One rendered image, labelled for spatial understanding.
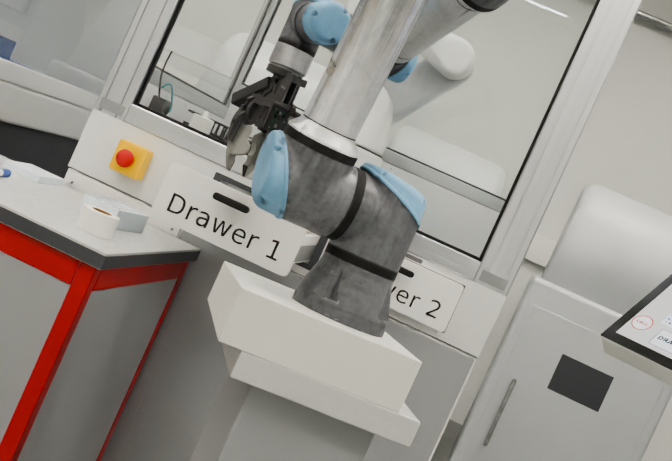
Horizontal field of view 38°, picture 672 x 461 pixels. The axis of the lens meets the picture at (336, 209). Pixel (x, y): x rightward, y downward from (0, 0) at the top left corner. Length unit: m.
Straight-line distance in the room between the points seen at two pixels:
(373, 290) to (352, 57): 0.34
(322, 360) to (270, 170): 0.28
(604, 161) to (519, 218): 3.27
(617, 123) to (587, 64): 3.24
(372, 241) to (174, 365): 0.92
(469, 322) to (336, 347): 0.81
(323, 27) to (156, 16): 0.68
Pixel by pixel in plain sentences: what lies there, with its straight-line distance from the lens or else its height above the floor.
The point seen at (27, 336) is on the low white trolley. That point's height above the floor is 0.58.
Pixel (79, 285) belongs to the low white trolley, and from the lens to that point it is 1.68.
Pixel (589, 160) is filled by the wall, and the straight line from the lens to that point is 5.39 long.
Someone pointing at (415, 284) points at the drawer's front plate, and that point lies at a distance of 2.14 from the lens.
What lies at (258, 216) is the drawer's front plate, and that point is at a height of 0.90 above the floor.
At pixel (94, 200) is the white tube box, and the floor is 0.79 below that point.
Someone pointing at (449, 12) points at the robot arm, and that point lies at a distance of 1.58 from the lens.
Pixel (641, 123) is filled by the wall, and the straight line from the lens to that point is 5.45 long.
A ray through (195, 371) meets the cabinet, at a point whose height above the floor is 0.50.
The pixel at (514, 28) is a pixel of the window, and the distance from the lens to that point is 2.21.
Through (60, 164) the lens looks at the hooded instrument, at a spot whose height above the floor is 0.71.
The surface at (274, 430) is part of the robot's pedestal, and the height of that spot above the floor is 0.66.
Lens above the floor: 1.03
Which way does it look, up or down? 2 degrees down
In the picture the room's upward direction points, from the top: 24 degrees clockwise
